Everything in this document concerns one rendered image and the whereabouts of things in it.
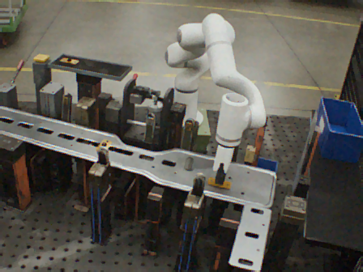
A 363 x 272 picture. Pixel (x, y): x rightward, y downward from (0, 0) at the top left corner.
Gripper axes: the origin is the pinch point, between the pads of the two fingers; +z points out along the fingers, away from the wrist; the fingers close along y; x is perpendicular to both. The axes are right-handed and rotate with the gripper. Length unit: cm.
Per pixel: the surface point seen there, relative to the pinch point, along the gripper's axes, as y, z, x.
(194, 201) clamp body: 16.9, -1.1, -5.2
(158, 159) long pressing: -5.4, 3.3, -24.4
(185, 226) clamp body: 19.9, 8.2, -6.6
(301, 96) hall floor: -302, 102, 45
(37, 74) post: -35, -5, -96
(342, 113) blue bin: -59, -7, 46
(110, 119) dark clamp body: -21, 1, -51
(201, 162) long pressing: -10.3, 3.2, -9.1
